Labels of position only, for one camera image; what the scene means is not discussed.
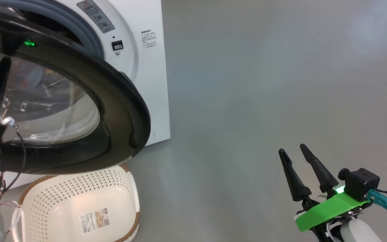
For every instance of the grey rubber door gasket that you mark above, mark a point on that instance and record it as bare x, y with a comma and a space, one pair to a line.
79, 30

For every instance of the paper basket label sticker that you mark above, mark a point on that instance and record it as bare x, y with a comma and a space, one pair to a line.
94, 220

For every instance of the dark round glass washer door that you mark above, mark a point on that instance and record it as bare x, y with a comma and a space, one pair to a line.
113, 101

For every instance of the grey warning sticker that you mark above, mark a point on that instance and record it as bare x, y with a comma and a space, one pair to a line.
97, 16

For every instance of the cream perforated laundry basket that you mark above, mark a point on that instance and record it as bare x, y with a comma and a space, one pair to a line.
62, 201

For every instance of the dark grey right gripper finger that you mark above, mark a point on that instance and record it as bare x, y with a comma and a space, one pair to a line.
321, 173
296, 181

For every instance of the right gripper body green plate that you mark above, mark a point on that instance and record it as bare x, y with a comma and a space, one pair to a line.
331, 208

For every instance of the white front-load washing machine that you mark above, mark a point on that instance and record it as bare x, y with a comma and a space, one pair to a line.
149, 84

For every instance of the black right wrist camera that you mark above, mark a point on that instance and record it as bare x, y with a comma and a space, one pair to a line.
361, 181

